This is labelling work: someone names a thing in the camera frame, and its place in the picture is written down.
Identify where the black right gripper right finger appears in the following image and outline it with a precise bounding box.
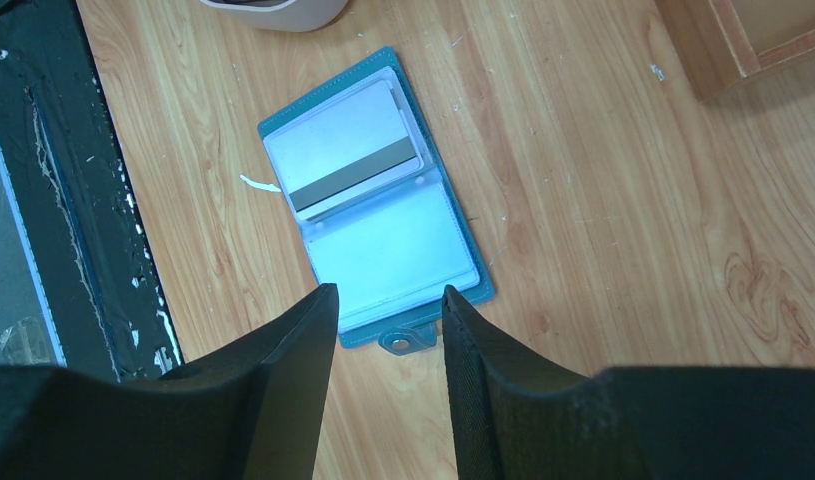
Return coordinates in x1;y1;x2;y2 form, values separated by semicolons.
442;287;815;479

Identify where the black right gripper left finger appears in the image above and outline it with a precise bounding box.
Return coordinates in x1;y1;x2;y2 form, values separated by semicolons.
0;284;339;479

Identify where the teal leather card holder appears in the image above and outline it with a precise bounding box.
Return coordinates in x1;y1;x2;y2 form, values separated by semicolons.
258;46;496;355

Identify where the white card with magnetic stripe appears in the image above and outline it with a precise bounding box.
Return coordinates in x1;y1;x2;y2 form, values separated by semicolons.
264;78;425;222

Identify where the pink oval card tray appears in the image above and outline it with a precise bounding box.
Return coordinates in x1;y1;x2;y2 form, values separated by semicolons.
201;0;348;33

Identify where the small white paper scrap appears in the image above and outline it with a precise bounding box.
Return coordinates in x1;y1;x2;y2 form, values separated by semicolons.
239;174;282;193

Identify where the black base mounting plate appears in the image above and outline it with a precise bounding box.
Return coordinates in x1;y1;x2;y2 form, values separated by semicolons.
0;1;183;382

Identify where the wooden compartment tray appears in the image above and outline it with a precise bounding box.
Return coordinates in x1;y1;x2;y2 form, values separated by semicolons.
655;0;815;102

